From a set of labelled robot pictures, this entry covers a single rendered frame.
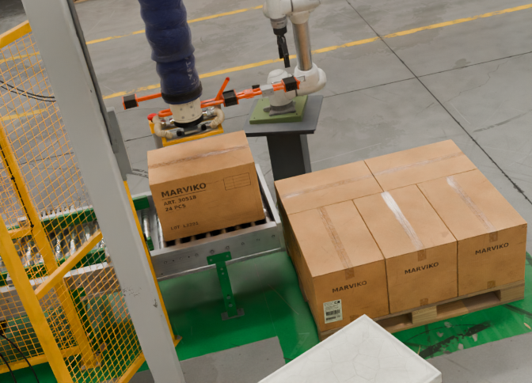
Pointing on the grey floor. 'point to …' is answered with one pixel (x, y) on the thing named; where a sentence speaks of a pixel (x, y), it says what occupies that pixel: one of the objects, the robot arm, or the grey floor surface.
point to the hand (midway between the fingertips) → (284, 60)
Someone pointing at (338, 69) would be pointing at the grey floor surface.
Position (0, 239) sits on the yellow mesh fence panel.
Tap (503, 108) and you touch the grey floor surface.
